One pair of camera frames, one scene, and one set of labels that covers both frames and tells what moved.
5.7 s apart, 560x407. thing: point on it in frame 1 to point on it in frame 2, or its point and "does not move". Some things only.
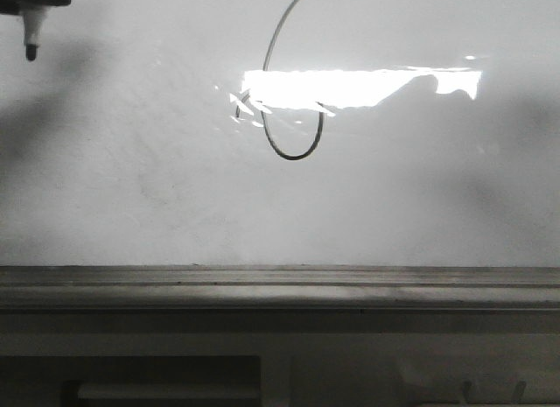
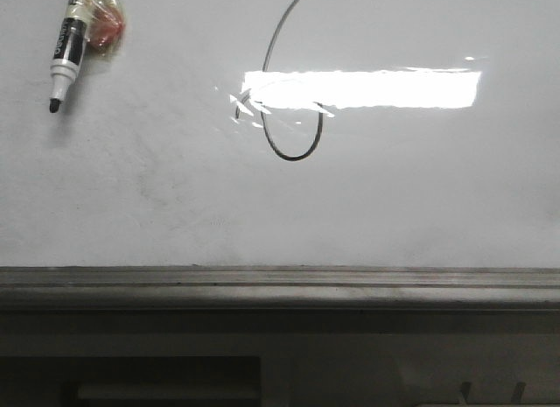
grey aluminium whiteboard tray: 494,288 does not move
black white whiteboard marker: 32,19 to 70,48
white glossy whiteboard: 283,127 does not move
